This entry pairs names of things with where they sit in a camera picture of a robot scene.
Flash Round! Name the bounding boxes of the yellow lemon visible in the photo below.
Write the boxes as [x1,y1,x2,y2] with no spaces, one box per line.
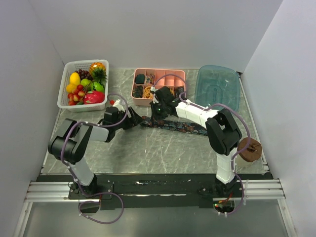
[69,72,81,85]
[66,83,77,93]

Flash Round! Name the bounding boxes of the purple cable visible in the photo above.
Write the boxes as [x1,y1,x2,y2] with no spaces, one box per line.
[60,93,129,225]
[151,73,250,218]

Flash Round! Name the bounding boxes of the dark purple grapes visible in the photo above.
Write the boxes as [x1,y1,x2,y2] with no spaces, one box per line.
[75,69,93,81]

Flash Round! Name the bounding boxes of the rolled yellow tie left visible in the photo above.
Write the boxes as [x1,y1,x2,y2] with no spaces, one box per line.
[143,86,154,99]

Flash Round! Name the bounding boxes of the rolled dark patterned tie right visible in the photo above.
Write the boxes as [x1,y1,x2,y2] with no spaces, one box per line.
[174,86,185,97]

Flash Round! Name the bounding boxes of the brown lidded white cup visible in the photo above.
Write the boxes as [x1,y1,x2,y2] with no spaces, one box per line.
[235,138,262,168]

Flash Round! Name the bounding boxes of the red cherry bunch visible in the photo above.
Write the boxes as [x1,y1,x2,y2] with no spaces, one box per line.
[68,84,85,106]

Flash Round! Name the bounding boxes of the teal translucent plastic tub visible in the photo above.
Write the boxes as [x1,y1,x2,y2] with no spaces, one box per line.
[195,65,240,111]

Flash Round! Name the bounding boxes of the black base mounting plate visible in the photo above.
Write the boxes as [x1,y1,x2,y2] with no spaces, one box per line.
[64,174,245,210]

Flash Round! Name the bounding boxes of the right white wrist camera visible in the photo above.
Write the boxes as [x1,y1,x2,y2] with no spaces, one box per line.
[150,86,159,104]

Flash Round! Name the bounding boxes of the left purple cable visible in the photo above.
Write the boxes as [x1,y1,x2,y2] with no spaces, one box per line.
[60,93,129,225]

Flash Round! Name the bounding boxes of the white plastic fruit basket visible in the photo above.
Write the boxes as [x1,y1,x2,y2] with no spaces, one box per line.
[57,59,109,112]

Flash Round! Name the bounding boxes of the pink compartment organizer box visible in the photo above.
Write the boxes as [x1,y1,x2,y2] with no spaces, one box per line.
[131,68,186,106]

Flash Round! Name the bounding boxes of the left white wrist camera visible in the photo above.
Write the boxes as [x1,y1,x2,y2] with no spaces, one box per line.
[110,99,125,111]

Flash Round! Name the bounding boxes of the rolled dark patterned tie left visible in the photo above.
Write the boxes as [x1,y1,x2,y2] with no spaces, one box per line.
[132,85,144,98]

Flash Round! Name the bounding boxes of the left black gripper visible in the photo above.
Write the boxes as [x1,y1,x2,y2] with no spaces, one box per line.
[114,106,145,130]

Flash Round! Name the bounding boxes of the light green pear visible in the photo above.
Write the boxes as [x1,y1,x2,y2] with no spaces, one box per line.
[80,79,92,86]

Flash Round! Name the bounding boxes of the rolled dark patterned tie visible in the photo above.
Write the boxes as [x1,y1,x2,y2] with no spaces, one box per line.
[132,85,144,98]
[174,86,185,97]

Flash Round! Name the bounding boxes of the dark floral patterned necktie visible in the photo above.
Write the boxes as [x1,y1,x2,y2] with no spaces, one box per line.
[141,116,207,136]

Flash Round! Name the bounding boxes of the pink dragon fruit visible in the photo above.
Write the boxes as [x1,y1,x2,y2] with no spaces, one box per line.
[83,90,105,104]

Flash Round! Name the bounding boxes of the orange pineapple with leaves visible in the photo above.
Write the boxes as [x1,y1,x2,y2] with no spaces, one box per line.
[89,62,107,83]

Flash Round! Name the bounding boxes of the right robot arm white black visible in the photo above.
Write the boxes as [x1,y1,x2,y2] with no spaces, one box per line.
[150,86,242,197]

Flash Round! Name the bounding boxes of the yellow lemon upper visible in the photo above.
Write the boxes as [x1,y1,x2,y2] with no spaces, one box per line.
[69,72,81,85]

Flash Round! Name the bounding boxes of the yellow lemon lower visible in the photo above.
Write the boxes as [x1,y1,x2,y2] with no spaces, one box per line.
[66,83,77,93]

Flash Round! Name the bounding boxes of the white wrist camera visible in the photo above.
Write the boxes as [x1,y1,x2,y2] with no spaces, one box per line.
[110,99,125,111]
[150,86,159,104]

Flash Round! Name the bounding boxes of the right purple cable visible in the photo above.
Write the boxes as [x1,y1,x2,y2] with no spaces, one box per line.
[151,73,250,218]

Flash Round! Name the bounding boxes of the rolled dark green tie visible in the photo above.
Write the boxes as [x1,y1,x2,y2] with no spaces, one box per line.
[135,74,146,84]

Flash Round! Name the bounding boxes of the aluminium rail frame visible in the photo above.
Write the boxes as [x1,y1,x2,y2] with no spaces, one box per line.
[24,172,285,202]

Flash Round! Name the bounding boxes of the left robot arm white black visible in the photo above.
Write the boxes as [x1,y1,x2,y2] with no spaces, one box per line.
[48,106,143,198]

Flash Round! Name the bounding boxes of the rolled colourful dotted tie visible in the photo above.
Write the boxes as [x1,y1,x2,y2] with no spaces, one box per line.
[144,74,155,85]

